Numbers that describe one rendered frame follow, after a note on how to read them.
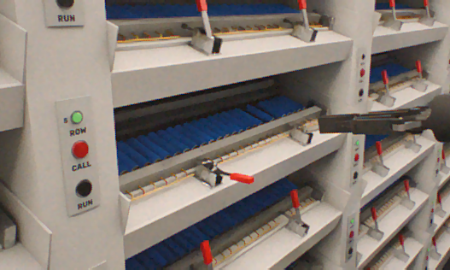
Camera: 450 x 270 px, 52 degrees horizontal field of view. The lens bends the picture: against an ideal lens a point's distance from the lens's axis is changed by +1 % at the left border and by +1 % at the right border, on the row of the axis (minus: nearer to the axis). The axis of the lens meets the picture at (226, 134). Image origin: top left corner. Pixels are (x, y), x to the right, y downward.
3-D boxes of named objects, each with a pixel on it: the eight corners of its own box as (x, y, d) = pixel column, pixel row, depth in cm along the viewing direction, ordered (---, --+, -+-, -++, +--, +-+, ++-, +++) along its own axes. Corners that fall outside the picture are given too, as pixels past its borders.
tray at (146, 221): (340, 148, 102) (356, 109, 97) (117, 264, 57) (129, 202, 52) (268, 108, 112) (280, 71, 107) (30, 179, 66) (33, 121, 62)
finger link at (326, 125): (357, 132, 81) (355, 132, 80) (321, 132, 85) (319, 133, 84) (355, 114, 80) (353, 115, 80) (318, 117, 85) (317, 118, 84)
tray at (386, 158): (429, 153, 159) (448, 118, 153) (353, 214, 114) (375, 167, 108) (376, 126, 169) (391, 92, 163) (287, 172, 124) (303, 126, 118)
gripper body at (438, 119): (459, 148, 67) (394, 149, 73) (473, 135, 73) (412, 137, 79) (454, 96, 66) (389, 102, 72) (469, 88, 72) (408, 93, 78)
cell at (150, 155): (133, 146, 72) (161, 167, 69) (124, 149, 71) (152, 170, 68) (135, 136, 71) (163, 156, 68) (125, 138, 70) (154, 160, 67)
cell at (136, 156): (123, 149, 71) (151, 171, 67) (113, 152, 69) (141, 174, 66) (125, 139, 70) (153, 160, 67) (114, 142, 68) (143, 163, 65)
